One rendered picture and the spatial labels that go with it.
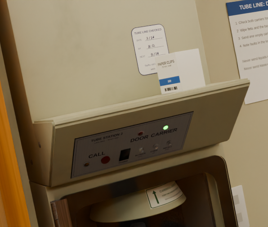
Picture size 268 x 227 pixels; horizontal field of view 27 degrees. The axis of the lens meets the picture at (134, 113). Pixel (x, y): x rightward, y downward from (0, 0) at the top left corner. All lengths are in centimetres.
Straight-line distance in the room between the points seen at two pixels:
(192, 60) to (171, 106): 9
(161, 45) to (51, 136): 28
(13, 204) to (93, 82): 24
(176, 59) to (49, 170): 25
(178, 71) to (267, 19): 79
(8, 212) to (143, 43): 35
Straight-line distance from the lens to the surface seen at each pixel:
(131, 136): 83
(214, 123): 91
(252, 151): 156
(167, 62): 87
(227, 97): 88
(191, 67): 87
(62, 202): 87
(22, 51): 87
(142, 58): 93
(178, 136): 88
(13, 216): 77
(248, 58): 156
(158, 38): 94
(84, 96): 88
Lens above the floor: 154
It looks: 3 degrees down
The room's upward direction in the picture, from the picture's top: 11 degrees counter-clockwise
